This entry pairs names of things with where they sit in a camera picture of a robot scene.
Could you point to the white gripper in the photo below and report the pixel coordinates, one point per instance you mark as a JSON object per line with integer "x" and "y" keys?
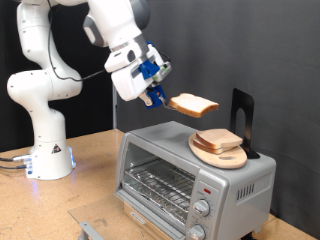
{"x": 126, "y": 83}

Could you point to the metal spatula with blue block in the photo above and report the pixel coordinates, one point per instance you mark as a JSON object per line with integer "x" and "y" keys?
{"x": 156, "y": 95}

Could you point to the white bread slice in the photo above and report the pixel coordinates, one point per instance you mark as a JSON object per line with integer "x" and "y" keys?
{"x": 193, "y": 104}

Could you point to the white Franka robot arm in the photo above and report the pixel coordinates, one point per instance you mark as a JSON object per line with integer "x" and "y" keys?
{"x": 46, "y": 133}

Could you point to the silver toaster oven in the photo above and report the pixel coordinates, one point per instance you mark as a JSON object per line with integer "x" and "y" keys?
{"x": 240, "y": 173}

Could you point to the silver oven knob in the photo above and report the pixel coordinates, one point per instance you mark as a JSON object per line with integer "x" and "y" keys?
{"x": 201, "y": 208}
{"x": 196, "y": 232}

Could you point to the silver metal pole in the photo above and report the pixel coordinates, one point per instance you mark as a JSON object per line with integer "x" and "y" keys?
{"x": 114, "y": 113}

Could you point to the black fabric backdrop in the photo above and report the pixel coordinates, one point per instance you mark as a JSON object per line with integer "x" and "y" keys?
{"x": 90, "y": 110}

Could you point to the toasted bread slice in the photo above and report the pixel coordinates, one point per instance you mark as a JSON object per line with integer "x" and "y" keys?
{"x": 203, "y": 147}
{"x": 218, "y": 138}

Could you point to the black metal bookend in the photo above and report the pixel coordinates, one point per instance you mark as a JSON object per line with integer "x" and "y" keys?
{"x": 238, "y": 103}

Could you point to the round wooden board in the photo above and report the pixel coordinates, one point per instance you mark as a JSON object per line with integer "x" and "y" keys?
{"x": 226, "y": 161}

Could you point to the grey fabric backdrop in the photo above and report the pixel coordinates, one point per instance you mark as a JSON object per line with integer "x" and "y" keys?
{"x": 266, "y": 50}

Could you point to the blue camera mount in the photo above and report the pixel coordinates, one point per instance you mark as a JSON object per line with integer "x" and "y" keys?
{"x": 149, "y": 69}

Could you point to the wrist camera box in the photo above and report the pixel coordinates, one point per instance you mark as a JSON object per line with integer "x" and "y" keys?
{"x": 163, "y": 71}

